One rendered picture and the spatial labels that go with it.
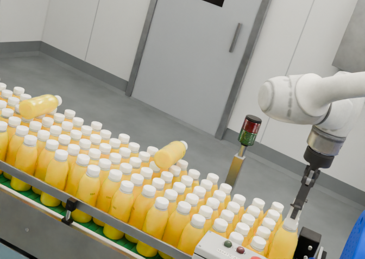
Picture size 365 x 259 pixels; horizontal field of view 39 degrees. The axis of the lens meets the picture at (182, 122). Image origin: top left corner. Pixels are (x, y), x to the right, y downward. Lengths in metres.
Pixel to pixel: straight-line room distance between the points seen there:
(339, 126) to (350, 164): 3.67
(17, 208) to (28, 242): 0.12
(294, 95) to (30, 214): 0.91
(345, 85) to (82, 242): 0.90
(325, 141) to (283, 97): 0.21
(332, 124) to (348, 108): 0.05
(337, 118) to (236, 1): 3.86
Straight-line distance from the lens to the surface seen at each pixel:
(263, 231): 1.53
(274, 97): 1.18
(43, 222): 1.66
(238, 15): 5.07
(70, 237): 1.62
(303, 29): 4.92
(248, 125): 1.86
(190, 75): 5.31
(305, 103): 1.18
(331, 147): 1.34
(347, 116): 1.31
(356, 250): 1.46
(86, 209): 1.57
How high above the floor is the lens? 1.78
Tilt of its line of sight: 19 degrees down
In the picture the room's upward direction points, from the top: 18 degrees clockwise
